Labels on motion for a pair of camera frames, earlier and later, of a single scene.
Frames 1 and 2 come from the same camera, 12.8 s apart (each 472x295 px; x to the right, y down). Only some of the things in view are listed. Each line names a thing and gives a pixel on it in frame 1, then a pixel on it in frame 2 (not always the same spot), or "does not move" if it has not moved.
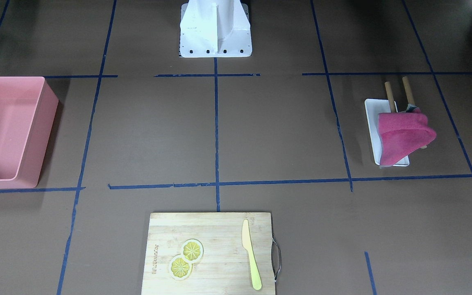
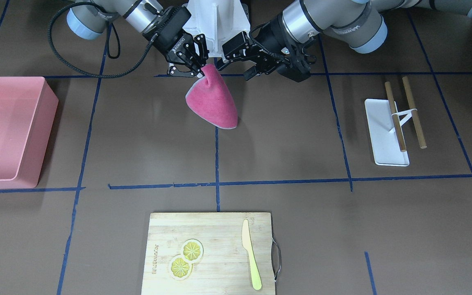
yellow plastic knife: (248, 244) does not move
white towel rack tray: (373, 107) does not move
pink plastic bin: (13, 118) does not move
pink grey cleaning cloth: (402, 133) to (210, 98)
